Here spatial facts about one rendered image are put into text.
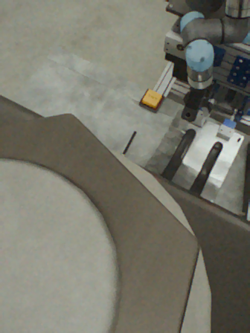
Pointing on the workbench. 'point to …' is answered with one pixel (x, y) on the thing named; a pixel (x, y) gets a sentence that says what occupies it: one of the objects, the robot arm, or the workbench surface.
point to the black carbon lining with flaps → (202, 166)
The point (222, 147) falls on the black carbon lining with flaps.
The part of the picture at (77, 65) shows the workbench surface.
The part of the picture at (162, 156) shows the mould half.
